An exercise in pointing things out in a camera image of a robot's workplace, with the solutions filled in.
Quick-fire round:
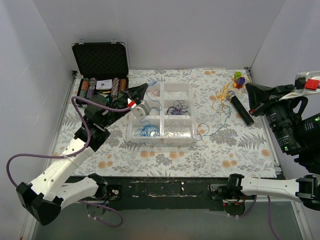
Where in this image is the yellow wire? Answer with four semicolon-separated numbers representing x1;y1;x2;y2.
211;74;251;113

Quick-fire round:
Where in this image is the purple wire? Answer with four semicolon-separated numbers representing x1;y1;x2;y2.
165;99;191;117

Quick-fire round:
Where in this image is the white compartment tray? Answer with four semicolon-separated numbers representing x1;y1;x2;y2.
126;81;196;145

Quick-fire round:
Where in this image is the white wire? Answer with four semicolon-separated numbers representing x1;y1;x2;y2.
163;119;193;138

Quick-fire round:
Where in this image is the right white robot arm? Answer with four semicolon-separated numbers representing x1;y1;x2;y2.
224;83;320;211

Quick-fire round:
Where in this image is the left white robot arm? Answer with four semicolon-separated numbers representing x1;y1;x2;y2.
16;83;150;226

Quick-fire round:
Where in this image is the colourful toy block stack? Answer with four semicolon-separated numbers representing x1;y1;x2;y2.
232;71;246;89

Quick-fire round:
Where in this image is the white playing card deck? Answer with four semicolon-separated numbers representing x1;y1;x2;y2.
96;79;113;91

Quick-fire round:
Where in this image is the black handheld microphone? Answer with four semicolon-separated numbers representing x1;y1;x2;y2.
226;90;254;126

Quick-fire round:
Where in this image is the purple poker chip stack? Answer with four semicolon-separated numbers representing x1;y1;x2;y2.
86;77;97;99

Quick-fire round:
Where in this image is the black poker chip case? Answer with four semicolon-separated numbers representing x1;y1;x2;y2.
72;42;129;102

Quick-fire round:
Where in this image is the orange poker chip stack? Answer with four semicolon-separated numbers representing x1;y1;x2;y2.
79;78;90;98

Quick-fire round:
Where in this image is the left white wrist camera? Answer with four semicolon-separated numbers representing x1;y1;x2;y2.
127;98;151;121

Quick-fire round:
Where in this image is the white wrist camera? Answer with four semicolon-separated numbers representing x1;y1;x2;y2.
127;98;151;121
279;71;320;101

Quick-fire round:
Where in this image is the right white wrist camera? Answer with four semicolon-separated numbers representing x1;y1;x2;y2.
279;71;320;101

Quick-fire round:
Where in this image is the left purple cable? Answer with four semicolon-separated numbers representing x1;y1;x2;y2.
5;96;132;228

